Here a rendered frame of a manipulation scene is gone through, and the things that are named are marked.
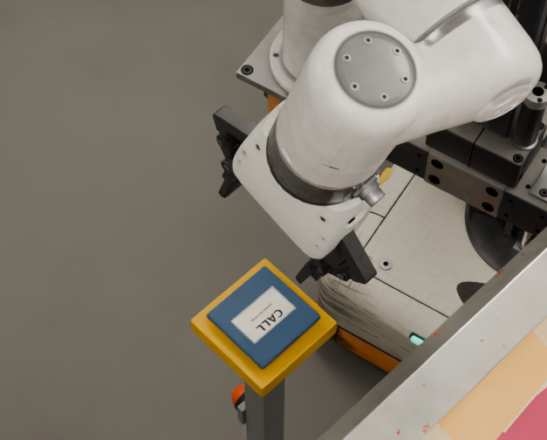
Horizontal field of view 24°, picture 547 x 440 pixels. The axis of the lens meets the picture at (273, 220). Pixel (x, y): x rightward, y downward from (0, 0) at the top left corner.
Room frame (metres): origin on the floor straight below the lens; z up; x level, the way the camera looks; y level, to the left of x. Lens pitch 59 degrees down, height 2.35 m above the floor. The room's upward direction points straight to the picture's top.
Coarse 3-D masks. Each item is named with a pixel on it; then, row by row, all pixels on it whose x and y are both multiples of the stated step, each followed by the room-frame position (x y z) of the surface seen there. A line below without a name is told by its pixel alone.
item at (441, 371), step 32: (544, 256) 0.45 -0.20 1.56; (480, 288) 0.44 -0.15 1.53; (512, 288) 0.43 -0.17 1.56; (544, 288) 0.43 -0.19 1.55; (448, 320) 0.41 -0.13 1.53; (480, 320) 0.40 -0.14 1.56; (512, 320) 0.41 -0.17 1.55; (416, 352) 0.39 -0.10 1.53; (448, 352) 0.38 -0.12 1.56; (480, 352) 0.38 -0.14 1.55; (384, 384) 0.36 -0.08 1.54; (416, 384) 0.35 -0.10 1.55; (448, 384) 0.36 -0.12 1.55; (352, 416) 0.34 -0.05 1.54; (384, 416) 0.33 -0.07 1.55; (416, 416) 0.33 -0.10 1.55
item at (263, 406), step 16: (192, 320) 0.71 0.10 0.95; (208, 320) 0.71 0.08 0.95; (320, 320) 0.71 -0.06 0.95; (208, 336) 0.69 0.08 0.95; (224, 336) 0.69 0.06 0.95; (304, 336) 0.69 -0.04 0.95; (320, 336) 0.69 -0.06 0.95; (224, 352) 0.67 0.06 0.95; (240, 352) 0.67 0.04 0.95; (288, 352) 0.67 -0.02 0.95; (304, 352) 0.67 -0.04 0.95; (240, 368) 0.65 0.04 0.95; (256, 368) 0.64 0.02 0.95; (272, 368) 0.64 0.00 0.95; (288, 368) 0.65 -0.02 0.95; (256, 384) 0.62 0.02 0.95; (272, 384) 0.63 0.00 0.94; (256, 400) 0.69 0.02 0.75; (272, 400) 0.69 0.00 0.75; (240, 416) 0.71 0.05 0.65; (256, 416) 0.69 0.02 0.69; (272, 416) 0.69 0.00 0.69; (256, 432) 0.69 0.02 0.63; (272, 432) 0.69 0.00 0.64
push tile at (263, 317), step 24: (240, 288) 0.74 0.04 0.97; (264, 288) 0.74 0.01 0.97; (288, 288) 0.74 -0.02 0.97; (216, 312) 0.71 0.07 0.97; (240, 312) 0.71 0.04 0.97; (264, 312) 0.71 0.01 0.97; (288, 312) 0.71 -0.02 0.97; (312, 312) 0.71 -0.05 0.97; (240, 336) 0.68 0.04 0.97; (264, 336) 0.68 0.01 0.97; (288, 336) 0.68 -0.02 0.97; (264, 360) 0.65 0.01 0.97
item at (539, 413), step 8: (544, 392) 0.38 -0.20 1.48; (536, 400) 0.38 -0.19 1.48; (544, 400) 0.38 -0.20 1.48; (528, 408) 0.37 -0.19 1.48; (536, 408) 0.37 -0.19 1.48; (544, 408) 0.37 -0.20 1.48; (520, 416) 0.36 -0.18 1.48; (528, 416) 0.36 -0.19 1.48; (536, 416) 0.36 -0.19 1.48; (544, 416) 0.37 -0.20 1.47; (512, 424) 0.36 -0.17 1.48; (520, 424) 0.36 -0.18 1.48; (528, 424) 0.36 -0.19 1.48; (536, 424) 0.36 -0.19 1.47; (544, 424) 0.36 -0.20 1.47; (512, 432) 0.35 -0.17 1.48; (520, 432) 0.35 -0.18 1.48; (528, 432) 0.35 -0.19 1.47; (536, 432) 0.35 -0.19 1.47; (544, 432) 0.35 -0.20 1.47
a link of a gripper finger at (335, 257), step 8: (336, 248) 0.49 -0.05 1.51; (328, 256) 0.48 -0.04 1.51; (336, 256) 0.48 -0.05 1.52; (328, 264) 0.47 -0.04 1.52; (336, 264) 0.47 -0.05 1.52; (304, 272) 0.48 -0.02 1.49; (312, 272) 0.48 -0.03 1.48; (328, 272) 0.47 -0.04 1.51; (336, 272) 0.46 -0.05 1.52; (344, 272) 0.46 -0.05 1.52; (344, 280) 0.46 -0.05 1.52
